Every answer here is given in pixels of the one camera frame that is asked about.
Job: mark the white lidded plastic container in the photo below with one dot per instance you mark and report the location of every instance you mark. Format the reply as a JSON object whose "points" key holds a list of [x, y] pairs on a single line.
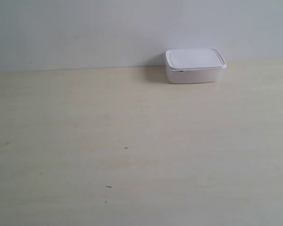
{"points": [[198, 65]]}

